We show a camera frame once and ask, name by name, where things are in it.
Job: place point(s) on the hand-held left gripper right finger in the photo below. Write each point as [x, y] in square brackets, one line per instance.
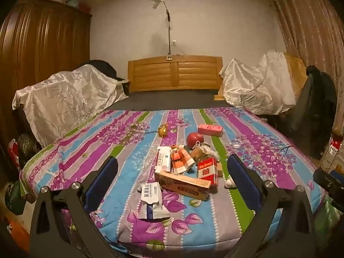
[243, 182]

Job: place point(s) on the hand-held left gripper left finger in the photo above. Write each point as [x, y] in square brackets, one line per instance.
[103, 178]

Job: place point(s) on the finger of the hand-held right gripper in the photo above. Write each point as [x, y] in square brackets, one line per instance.
[328, 181]

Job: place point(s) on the orange paper cup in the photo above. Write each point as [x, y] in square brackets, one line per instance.
[189, 160]
[179, 162]

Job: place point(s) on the crumpled white tissue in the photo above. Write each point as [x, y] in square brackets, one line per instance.
[229, 183]

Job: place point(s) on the red and white box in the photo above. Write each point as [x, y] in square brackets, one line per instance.
[333, 153]

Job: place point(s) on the red cigarette box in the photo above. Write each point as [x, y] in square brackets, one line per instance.
[207, 172]

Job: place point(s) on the floral striped bedsheet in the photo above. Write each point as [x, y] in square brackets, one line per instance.
[107, 139]

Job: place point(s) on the white foil packet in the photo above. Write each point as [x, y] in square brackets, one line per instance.
[153, 201]

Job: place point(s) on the long cardboard box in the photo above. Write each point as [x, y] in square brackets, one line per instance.
[182, 185]

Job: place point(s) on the pink box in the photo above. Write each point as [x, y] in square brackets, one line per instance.
[211, 129]

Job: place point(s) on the white medicine box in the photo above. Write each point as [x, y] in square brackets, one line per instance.
[162, 160]

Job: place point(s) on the red apple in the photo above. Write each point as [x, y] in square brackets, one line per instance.
[194, 139]

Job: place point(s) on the flattened orange paper cup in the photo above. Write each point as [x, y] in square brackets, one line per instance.
[179, 162]

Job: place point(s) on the dark jacket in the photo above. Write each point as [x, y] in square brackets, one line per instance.
[314, 107]

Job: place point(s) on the gold foil wrapper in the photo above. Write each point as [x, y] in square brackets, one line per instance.
[162, 130]

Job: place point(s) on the dark plastic bag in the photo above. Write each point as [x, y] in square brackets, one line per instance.
[28, 147]

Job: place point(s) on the white satin cloth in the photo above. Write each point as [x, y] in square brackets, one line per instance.
[67, 99]
[255, 86]

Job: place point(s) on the dark green bag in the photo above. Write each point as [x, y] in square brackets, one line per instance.
[14, 197]

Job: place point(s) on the red bag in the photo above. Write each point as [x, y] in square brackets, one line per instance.
[13, 150]

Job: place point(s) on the orange bag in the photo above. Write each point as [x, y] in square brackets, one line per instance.
[17, 233]

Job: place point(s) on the grey bed sheet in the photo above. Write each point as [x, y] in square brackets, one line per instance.
[174, 99]

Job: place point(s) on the black cloth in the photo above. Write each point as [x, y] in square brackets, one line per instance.
[103, 67]

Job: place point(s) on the wooden headboard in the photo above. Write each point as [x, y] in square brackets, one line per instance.
[174, 72]

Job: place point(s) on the wooden wardrobe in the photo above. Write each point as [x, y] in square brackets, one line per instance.
[45, 45]

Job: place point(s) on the patterned curtain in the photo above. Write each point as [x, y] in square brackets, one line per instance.
[314, 32]

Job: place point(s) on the metal pole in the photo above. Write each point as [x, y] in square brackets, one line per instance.
[168, 32]

